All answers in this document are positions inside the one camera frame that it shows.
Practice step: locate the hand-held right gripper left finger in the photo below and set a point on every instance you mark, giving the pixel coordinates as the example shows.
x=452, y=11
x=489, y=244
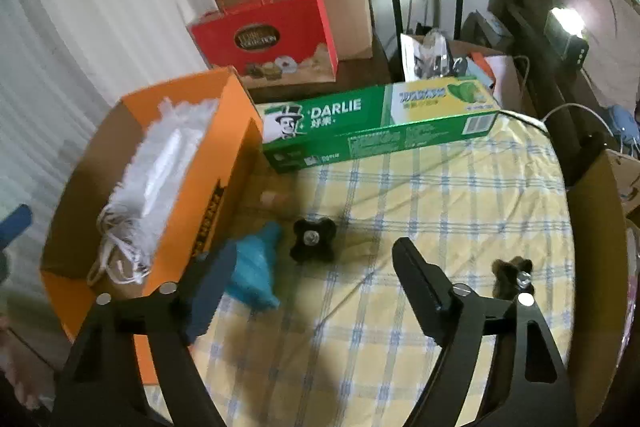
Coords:
x=210, y=297

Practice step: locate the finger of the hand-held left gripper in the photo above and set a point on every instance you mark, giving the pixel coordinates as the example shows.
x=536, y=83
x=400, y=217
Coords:
x=15, y=223

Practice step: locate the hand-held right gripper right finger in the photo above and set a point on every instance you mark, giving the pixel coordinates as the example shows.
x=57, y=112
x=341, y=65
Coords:
x=420, y=279

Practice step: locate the blue collapsible cup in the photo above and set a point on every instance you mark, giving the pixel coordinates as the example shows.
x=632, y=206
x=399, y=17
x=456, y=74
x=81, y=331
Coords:
x=255, y=267

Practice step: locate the white feather duster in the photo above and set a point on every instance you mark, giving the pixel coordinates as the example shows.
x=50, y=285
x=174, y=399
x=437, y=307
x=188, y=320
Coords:
x=165, y=157

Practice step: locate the orange cardboard box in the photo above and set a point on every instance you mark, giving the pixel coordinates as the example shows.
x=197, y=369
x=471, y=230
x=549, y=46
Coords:
x=225, y=132

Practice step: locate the green toothpaste box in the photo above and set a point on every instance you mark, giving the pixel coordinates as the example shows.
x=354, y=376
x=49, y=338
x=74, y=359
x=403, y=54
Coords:
x=350, y=127

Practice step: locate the person's left hand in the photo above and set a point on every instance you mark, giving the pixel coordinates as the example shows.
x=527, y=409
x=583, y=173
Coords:
x=17, y=382

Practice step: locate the yellow checkered tablecloth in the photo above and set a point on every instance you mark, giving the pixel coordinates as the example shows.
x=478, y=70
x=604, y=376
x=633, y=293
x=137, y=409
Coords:
x=425, y=197

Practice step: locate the brown black star knob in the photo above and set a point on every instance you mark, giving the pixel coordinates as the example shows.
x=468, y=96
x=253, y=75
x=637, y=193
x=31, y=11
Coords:
x=505, y=274

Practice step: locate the white curtain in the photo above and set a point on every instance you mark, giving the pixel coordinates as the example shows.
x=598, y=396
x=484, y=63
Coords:
x=75, y=32

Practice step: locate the white orange box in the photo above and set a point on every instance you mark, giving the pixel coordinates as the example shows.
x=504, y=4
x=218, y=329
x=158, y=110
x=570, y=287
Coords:
x=500, y=69

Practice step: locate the clear plastic bag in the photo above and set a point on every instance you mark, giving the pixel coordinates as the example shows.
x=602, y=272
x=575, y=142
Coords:
x=430, y=54

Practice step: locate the red chocolate gift bag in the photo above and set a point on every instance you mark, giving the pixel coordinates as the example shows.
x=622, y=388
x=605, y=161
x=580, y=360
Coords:
x=225, y=42

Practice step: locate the blue cloth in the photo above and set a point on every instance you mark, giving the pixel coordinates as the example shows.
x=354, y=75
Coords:
x=625, y=122

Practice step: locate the brown cardboard box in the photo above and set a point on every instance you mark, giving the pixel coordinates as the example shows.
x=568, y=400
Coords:
x=350, y=17

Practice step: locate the black device with light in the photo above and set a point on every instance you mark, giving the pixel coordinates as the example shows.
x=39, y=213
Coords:
x=567, y=37

